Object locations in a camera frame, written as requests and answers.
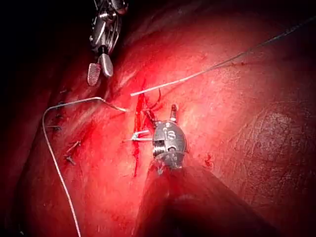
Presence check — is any left arm needle driver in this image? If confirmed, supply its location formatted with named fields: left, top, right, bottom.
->
left=152, top=120, right=188, bottom=158

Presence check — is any right arm needle driver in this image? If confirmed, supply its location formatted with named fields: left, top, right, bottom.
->
left=88, top=0, right=129, bottom=54

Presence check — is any black stitching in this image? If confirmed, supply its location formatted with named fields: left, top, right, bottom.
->
left=46, top=88, right=82, bottom=166

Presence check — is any left arm needle driver jaw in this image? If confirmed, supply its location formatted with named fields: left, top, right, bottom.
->
left=170, top=104, right=179, bottom=123
left=145, top=111, right=159, bottom=129

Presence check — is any right arm needle driver jaw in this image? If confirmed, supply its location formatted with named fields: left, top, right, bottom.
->
left=86, top=62, right=102, bottom=87
left=99, top=53, right=115, bottom=78

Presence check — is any tissue pad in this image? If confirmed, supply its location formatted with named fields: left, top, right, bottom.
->
left=0, top=0, right=316, bottom=237

